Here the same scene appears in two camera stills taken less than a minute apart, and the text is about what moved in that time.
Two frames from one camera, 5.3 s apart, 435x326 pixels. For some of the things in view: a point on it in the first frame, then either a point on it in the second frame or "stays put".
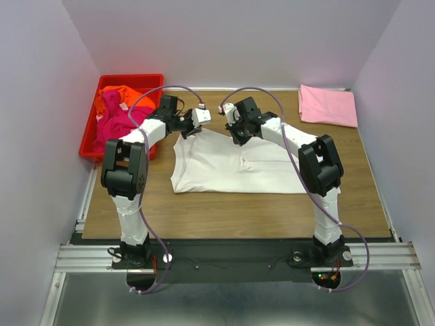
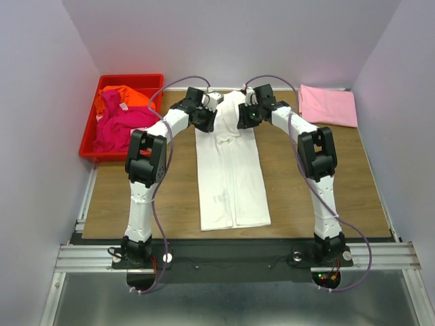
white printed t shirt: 213,161 to 232,187
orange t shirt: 129,97 stays put
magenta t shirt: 116,121 stays put
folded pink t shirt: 327,106 stays put
